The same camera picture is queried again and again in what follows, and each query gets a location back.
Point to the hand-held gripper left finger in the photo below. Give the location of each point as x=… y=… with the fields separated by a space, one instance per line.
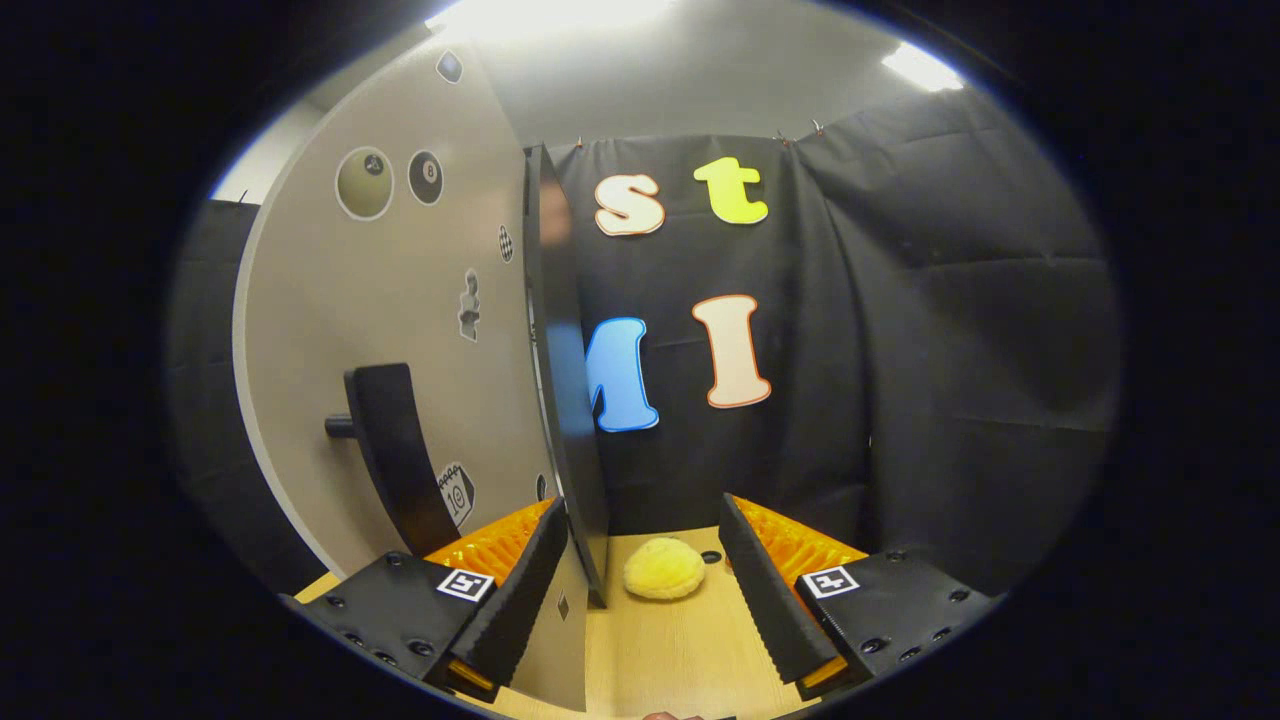
x=525 y=590

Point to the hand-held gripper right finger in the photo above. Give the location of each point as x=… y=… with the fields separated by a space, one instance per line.
x=765 y=600

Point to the dark grey shoe cabinet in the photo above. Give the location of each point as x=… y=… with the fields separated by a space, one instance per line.
x=570 y=400

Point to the yellow pineapple toy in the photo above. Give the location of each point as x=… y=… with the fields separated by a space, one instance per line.
x=663 y=568

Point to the narrow ceiling light panel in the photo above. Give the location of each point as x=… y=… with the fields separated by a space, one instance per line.
x=922 y=67

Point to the large ceiling light panel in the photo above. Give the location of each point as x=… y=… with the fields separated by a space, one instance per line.
x=550 y=15

